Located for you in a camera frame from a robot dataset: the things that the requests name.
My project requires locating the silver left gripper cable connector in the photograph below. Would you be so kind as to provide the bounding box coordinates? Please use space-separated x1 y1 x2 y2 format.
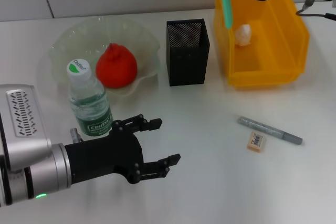
69 128 84 143

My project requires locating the yellow plastic storage bin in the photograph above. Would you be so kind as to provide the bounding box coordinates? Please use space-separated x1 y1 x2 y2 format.
213 0 310 90

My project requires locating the grey marker pen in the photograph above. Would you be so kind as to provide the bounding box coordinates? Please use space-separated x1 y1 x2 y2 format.
237 115 303 146

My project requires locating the black mesh pen holder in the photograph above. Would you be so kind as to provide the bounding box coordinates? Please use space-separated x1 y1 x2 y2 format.
166 18 211 87

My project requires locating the clear green-label water bottle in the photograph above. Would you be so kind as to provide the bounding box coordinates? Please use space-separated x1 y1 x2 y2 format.
67 58 113 138

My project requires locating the pale green glass fruit plate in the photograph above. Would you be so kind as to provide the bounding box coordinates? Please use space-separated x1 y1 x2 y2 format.
49 16 161 98

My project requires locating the white paper ball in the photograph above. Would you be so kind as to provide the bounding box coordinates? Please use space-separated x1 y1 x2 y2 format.
234 24 253 47

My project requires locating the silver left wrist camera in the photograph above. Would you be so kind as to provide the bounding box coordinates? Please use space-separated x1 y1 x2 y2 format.
0 84 53 172

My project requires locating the beige eraser with barcode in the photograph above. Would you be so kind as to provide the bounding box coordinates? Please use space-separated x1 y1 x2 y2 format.
246 131 267 153

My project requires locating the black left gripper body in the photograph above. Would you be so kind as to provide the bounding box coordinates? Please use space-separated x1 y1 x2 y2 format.
64 120 145 185

